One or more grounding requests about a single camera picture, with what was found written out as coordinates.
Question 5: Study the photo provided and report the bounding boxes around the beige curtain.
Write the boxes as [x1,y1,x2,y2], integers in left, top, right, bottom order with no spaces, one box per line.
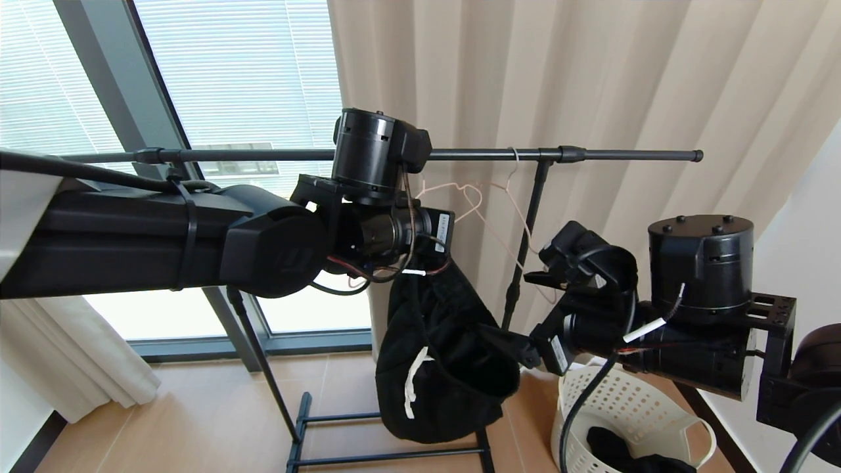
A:
[0,296,162,424]
[327,0,841,395]

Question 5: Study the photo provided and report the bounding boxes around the black clothes rack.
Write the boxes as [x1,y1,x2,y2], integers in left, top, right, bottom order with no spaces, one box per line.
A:
[59,146,704,473]

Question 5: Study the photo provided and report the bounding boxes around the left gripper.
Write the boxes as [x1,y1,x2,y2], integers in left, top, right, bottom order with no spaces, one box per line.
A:
[355,205,455,261]

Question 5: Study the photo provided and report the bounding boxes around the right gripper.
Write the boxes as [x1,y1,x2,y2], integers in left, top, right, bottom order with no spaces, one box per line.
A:
[529,305,635,377]

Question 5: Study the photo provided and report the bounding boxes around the black shorts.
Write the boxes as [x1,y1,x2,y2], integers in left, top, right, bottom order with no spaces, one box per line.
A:
[375,253,533,445]

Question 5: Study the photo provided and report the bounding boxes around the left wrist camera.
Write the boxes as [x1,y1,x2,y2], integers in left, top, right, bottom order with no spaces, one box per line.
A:
[394,127,433,177]

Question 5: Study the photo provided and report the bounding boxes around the white laundry basket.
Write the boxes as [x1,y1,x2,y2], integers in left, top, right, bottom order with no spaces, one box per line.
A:
[551,365,717,473]

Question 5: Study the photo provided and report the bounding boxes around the heap of clothes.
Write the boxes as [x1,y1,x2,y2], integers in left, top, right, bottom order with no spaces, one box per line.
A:
[585,427,697,473]

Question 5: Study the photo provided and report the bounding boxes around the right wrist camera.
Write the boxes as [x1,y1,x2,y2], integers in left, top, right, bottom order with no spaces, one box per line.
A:
[524,220,639,309]

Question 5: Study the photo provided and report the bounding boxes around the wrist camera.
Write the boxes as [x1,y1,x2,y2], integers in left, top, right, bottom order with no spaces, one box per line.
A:
[394,127,433,177]
[524,220,639,309]

